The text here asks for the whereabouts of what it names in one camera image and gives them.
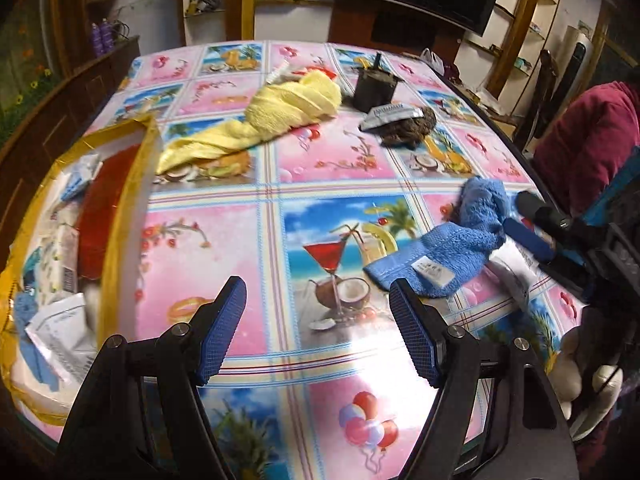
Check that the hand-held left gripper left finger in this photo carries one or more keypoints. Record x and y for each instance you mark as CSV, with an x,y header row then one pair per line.
x,y
222,330

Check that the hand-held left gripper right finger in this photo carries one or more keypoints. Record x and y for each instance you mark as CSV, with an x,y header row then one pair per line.
x,y
415,335

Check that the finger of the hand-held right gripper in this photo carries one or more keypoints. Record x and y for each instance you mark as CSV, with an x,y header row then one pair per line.
x,y
542,212
527,240

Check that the small white packet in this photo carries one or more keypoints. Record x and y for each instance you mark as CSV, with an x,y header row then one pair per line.
x,y
510,272

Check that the blue towel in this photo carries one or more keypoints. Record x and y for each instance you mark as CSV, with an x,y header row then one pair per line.
x,y
440,250

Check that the gold-edged white box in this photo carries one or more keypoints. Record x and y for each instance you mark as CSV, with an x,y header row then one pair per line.
x,y
130,240

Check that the red foil packet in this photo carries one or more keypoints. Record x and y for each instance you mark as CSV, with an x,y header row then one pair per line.
x,y
100,215

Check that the lemon print tissue pack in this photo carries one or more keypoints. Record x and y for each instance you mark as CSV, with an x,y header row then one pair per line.
x,y
57,260

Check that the light blue cartoon tissue pack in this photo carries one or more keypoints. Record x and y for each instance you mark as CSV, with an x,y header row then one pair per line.
x,y
80,175

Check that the person in red sweater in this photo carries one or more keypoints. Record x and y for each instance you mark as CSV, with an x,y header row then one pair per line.
x,y
585,145

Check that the dark wooden chair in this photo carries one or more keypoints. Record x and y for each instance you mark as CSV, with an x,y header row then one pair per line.
x,y
547,85

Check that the cream plush toy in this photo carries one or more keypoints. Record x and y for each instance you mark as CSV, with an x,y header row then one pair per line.
x,y
565,365

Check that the brown furry toy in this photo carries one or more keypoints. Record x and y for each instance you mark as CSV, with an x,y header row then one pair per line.
x,y
412,130

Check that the white standing appliance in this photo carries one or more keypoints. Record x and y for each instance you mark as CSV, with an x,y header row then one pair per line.
x,y
570,60

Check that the silver foil packet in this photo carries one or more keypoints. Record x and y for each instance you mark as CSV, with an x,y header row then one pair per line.
x,y
387,115

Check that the white plastic bag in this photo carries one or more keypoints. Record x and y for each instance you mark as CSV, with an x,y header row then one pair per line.
x,y
432,62

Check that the black cup holder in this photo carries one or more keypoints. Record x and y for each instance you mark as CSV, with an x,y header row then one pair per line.
x,y
372,90

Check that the yellow towel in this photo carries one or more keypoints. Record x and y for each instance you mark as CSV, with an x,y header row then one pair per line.
x,y
285,105

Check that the small white tube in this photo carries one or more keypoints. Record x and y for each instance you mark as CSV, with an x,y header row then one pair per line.
x,y
276,76

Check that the brown television cabinet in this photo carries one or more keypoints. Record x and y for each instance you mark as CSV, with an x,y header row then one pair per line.
x,y
350,25

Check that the dark wooden sideboard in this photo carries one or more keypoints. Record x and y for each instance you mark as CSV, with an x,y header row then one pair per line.
x,y
75,90

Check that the purple bottle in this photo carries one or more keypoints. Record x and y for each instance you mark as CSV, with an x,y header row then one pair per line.
x,y
106,36
95,40

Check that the floral wall poster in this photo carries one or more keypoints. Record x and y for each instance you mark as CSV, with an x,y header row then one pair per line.
x,y
25,60

